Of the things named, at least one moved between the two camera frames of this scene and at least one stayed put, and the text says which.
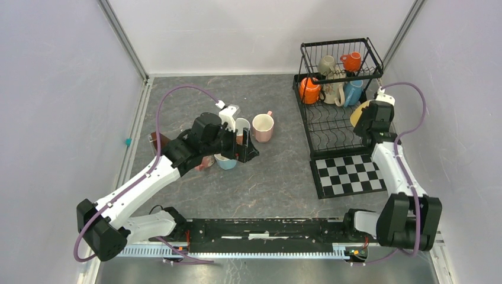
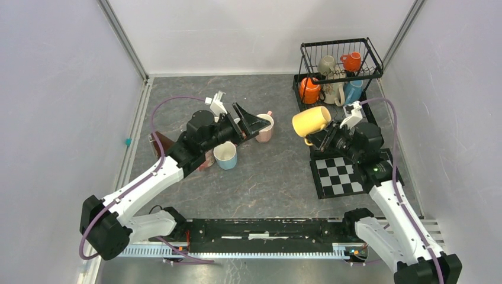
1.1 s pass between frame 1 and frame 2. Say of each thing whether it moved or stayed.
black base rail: stayed
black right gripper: moved
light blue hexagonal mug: stayed
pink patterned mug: stayed
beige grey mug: stayed
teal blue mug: stayed
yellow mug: moved
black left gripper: moved
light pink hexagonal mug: stayed
